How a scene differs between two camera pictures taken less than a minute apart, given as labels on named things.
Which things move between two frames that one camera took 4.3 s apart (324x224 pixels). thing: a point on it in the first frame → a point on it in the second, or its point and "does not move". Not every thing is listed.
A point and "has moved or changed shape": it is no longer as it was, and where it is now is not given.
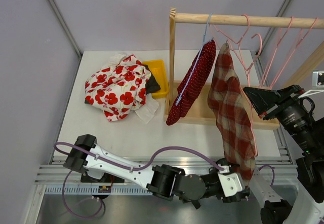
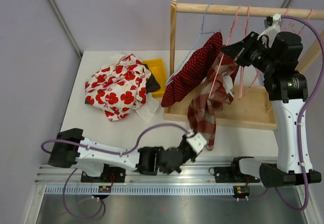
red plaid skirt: (229, 107) → (220, 90)
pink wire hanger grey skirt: (273, 52) has moved or changed shape
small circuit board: (105, 189) does not move
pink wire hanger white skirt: (296, 45) has moved or changed shape
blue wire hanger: (205, 43) → (197, 41)
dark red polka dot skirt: (197, 73) has moved or changed shape
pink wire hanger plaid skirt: (249, 75) → (223, 52)
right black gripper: (264, 99) → (239, 51)
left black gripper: (223, 161) → (184, 140)
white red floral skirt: (118, 88) does not move
